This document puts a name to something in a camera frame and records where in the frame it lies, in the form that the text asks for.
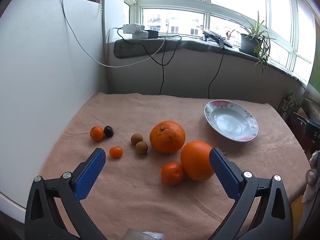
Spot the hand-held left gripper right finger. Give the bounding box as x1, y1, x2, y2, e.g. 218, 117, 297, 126
209, 147, 293, 240

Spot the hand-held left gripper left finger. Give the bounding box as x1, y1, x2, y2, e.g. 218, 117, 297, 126
24, 147, 108, 240

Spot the large smooth orange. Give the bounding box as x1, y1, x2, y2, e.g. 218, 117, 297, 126
180, 141, 215, 182

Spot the white floral plate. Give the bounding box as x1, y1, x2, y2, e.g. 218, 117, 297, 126
204, 100, 259, 142

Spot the orange mandarin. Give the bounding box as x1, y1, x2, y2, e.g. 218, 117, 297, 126
161, 162, 184, 186

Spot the large rough orange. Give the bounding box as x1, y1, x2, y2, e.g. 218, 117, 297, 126
149, 121, 186, 154

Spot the person's right hand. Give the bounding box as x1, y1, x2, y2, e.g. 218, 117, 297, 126
301, 150, 320, 204

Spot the small orange kumquat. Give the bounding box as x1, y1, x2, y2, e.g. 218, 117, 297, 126
109, 146, 123, 158

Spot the small tangerine with stem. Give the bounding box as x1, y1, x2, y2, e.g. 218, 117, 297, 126
90, 126, 104, 142

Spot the pink towel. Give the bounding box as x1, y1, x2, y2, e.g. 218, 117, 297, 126
37, 92, 310, 240

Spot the green bag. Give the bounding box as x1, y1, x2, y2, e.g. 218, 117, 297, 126
279, 90, 299, 117

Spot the white cabinet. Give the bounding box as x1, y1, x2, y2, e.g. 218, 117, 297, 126
0, 0, 109, 218

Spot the potted spider plant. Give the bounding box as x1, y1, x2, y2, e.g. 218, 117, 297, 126
231, 10, 278, 77

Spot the grey windowsill mat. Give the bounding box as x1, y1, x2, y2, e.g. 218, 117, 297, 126
114, 35, 308, 85

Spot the tablet on stand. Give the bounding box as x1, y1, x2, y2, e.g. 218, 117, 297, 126
202, 29, 233, 48

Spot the white power adapter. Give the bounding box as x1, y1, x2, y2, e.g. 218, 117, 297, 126
122, 23, 149, 40

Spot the black cable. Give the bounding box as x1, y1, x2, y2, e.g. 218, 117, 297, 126
117, 27, 182, 95
208, 40, 225, 99

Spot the white cable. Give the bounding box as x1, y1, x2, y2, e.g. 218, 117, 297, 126
61, 0, 170, 68

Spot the white window frame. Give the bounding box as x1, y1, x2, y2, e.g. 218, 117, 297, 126
124, 0, 317, 80

